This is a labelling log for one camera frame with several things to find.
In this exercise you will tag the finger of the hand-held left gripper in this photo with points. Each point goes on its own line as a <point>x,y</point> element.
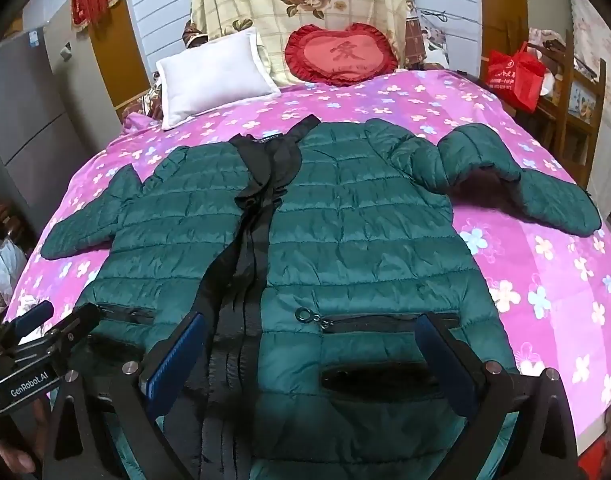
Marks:
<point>35,314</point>
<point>77,322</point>

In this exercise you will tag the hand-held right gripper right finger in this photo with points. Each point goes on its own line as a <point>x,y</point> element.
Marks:
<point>441,365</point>

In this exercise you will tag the green puffer jacket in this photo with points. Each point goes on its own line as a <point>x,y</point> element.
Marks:
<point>360,210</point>

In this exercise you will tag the pink floral bedsheet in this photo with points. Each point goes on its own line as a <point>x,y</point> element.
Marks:
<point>535,260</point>

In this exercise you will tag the red shopping bag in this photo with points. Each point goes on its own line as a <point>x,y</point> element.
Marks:
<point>515,80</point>

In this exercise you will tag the red heart-shaped cushion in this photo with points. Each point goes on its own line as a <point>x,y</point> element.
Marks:
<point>340,55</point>

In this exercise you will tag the grey refrigerator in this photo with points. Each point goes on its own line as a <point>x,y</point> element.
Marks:
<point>30,110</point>

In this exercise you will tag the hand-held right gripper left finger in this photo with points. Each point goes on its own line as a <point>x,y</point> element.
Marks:
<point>178,360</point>

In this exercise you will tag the white pillow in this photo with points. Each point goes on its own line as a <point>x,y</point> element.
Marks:
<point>210,77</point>

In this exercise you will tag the white plastic bag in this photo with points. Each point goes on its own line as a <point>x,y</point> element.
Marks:
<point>5,265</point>

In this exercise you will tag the person's left hand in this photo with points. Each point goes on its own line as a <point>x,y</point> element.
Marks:
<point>7,455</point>

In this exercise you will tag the floral curtain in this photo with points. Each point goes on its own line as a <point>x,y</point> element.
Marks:
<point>593,35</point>

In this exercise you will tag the wooden shelf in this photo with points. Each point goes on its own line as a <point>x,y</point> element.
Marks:
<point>569,110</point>

